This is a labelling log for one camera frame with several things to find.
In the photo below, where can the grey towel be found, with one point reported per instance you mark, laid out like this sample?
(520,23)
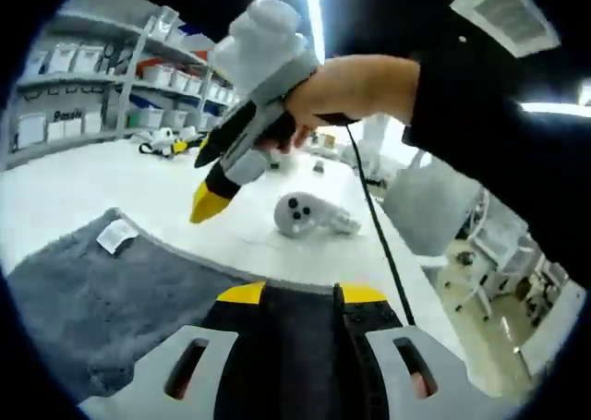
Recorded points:
(92,291)

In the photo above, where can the person's right hand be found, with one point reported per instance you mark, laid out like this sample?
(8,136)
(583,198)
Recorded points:
(360,87)

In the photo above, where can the white yellow spare gripper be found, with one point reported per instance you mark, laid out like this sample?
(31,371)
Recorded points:
(164,140)

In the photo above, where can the bright ceiling light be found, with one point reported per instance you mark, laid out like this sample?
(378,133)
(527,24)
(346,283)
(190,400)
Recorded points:
(316,18)

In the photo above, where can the grey metal storage shelf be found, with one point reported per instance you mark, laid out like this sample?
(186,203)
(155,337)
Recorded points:
(184,74)
(78,83)

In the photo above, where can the small grey object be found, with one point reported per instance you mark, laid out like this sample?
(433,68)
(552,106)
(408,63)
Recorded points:
(318,167)

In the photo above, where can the grey round controller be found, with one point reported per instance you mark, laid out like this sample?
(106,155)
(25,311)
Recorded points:
(300,217)

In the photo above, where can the grey chair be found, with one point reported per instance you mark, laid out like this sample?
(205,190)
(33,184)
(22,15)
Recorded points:
(429,203)

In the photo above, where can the white ceiling air vent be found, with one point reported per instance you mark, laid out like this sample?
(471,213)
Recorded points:
(508,18)

